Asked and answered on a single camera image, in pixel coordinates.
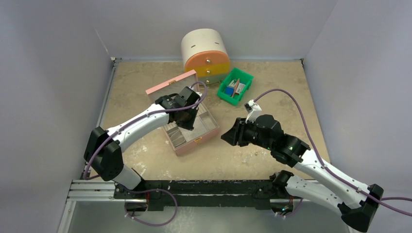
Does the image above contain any green plastic bin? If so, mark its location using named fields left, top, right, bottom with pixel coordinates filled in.
left=217, top=68, right=254, bottom=106

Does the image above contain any blue box in bin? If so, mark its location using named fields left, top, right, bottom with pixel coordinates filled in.
left=224, top=86, right=235, bottom=96

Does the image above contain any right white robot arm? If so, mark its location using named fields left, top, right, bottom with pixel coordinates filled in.
left=221, top=115, right=383, bottom=233

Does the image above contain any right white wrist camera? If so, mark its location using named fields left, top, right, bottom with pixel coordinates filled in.
left=244, top=100, right=262, bottom=123

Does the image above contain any cream orange drawer cabinet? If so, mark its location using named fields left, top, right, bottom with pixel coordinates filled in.
left=181, top=28, right=230, bottom=84

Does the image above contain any red white small box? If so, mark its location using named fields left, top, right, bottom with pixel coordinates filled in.
left=236, top=83, right=245, bottom=95

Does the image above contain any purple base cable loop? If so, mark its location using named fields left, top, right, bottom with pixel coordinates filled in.
left=123, top=189, right=179, bottom=228

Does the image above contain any pink jewelry box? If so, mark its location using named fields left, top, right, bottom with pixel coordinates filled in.
left=146, top=70, right=219, bottom=155

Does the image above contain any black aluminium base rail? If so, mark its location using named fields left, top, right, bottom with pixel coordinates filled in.
left=66, top=178, right=326, bottom=213

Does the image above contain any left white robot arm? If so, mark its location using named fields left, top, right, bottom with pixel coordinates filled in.
left=84, top=86, right=205, bottom=199

